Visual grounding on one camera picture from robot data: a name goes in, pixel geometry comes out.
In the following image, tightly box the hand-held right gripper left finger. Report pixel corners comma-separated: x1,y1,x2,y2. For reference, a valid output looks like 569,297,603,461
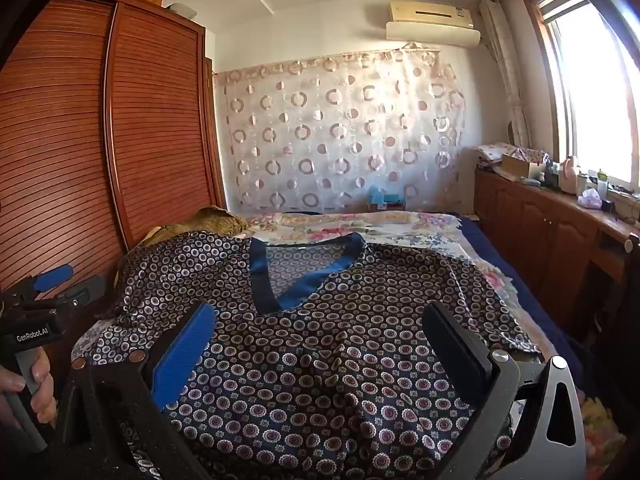
47,301,217,480

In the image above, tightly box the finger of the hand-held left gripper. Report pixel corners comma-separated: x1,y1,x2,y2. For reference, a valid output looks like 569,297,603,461
22,264,75,301
44,276,109,312

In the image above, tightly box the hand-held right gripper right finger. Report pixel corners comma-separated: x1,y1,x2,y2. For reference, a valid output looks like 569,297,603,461
422,301,587,480

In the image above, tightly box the navy patterned satin shirt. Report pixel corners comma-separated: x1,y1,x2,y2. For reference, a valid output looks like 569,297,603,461
95,232,543,480

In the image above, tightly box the person's left hand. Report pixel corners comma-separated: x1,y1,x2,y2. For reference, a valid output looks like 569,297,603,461
0,348,57,430

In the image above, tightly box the navy blue bed sheet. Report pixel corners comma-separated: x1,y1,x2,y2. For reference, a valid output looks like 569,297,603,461
457,214,593,411

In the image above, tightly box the pink floral quilt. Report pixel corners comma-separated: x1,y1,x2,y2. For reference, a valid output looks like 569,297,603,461
242,210,558,361

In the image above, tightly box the olive patterned folded blanket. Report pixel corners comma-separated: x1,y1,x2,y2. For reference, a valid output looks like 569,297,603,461
134,206,249,250

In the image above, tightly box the wooden sideboard cabinet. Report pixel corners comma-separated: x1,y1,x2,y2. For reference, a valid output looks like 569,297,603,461
472,160,640,313

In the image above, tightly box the wooden louvered wardrobe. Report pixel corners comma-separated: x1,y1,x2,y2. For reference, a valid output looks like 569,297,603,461
0,0,227,361

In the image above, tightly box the light blue plastic item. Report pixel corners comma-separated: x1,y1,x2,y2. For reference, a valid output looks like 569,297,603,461
367,186,406,213

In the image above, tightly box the yellow floral cloth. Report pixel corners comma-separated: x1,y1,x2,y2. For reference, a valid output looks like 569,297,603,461
579,395,629,467

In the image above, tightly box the cardboard box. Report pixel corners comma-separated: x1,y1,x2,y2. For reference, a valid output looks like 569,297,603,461
500,152,549,182

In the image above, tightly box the folded floral cloth stack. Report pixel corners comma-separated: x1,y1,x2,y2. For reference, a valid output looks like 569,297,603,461
475,142,520,169

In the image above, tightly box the pale pink plastic bag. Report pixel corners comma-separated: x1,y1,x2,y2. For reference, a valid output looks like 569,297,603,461
577,187,604,210

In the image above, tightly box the pink bottle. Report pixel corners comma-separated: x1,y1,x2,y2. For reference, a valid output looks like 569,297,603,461
557,155,582,195

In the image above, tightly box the sheer circle-print curtain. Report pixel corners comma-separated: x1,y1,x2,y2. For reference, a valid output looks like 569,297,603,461
214,42,467,214

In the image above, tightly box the beige window curtain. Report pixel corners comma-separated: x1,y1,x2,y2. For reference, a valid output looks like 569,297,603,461
478,0,532,150

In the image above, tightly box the wooden framed window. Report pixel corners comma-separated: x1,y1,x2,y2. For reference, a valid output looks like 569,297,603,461
520,0,640,193

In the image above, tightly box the white air conditioner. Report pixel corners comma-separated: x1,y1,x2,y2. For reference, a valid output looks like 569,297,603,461
385,0,482,44

